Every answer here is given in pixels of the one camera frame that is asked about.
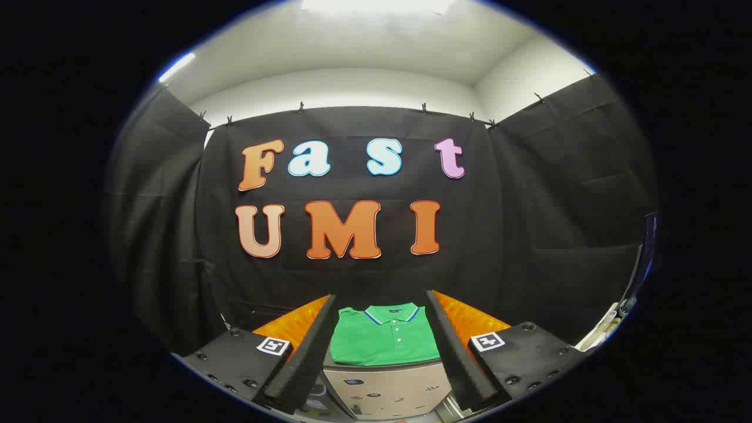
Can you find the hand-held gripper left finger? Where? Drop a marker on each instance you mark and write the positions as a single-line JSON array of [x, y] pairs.
[[305, 358]]

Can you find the black backdrop cloth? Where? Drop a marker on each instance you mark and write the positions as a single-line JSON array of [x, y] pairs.
[[352, 282]]

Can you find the grey cabinet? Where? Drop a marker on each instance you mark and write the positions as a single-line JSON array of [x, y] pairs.
[[388, 388]]

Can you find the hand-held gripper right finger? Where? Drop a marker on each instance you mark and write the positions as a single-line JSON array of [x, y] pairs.
[[455, 358]]

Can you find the green polo shirt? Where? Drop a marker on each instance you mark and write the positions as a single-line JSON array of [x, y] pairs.
[[382, 343]]

